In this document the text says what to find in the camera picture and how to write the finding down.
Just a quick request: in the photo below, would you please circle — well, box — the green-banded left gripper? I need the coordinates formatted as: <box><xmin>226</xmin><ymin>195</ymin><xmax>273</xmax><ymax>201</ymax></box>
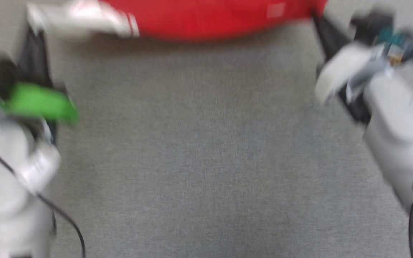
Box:
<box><xmin>0</xmin><ymin>28</ymin><xmax>80</xmax><ymax>125</ymax></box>

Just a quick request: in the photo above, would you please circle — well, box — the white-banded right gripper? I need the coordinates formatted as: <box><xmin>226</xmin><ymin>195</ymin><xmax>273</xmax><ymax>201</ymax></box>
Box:
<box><xmin>312</xmin><ymin>15</ymin><xmax>372</xmax><ymax>105</ymax></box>

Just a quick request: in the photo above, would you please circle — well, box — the red and white garment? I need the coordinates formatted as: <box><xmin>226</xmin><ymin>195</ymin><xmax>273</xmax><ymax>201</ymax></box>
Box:
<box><xmin>27</xmin><ymin>0</ymin><xmax>328</xmax><ymax>40</ymax></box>

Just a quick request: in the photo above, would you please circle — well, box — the grey fabric table cover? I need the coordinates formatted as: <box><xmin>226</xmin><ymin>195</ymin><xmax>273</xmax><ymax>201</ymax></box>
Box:
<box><xmin>0</xmin><ymin>0</ymin><xmax>413</xmax><ymax>258</ymax></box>

